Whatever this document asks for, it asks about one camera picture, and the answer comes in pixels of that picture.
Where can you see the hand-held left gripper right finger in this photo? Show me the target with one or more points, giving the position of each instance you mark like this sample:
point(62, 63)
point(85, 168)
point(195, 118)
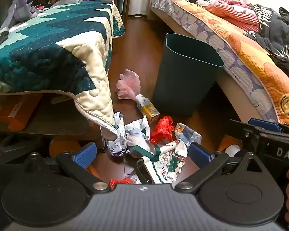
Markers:
point(199, 152)

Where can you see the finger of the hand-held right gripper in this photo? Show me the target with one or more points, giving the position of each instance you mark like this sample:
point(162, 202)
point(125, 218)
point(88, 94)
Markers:
point(240, 131)
point(265, 124)

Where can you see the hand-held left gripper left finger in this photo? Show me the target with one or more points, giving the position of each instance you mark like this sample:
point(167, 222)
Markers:
point(84, 152)

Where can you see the white green printed bag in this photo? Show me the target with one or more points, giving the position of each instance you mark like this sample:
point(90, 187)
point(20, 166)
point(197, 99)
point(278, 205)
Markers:
point(173, 161)

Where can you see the white paper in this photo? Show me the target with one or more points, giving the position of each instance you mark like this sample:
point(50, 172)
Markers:
point(137, 132)

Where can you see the dark green trash bin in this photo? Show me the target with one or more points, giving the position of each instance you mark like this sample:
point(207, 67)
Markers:
point(183, 84)

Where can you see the pink plastic bag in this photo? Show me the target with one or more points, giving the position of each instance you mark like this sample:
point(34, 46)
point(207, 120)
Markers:
point(128, 84)

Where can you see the orange slipper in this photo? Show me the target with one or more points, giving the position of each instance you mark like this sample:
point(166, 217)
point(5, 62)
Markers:
point(227, 140)
point(62, 146)

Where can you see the white sock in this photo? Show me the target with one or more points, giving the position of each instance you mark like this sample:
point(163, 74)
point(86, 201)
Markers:
point(233, 150)

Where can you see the grey white snack wrapper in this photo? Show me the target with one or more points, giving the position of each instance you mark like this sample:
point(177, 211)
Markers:
point(189, 134)

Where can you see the purple silver snack bag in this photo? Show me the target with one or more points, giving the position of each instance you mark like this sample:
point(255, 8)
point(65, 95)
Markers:
point(118, 142)

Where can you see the red plastic bag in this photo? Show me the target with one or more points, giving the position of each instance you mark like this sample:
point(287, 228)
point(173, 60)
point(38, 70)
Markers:
point(162, 128)

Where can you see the red ribbed plastic piece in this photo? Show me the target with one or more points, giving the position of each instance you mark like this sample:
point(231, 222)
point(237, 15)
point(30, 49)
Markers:
point(120, 181)

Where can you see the yellow white drink bottle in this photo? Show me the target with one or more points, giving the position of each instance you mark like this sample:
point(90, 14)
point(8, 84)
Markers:
point(148, 109)

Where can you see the orange box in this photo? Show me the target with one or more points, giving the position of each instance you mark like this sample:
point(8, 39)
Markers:
point(19, 112)

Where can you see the orange floral bedspread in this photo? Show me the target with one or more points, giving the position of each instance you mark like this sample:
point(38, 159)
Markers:
point(243, 50)

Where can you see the dark striped clothing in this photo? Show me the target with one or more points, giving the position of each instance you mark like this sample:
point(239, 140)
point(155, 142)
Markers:
point(277, 36)

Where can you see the teal cream quilted blanket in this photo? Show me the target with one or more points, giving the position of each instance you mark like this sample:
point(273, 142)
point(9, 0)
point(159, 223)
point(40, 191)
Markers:
point(50, 53)

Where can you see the pink striped garment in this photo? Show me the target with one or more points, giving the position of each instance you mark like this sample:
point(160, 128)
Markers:
point(233, 14)

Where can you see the grey purple backpack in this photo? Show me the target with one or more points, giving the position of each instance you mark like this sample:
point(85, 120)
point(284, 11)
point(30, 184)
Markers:
point(4, 9)

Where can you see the dark metal table frame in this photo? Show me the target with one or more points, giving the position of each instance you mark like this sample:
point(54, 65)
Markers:
point(57, 122)

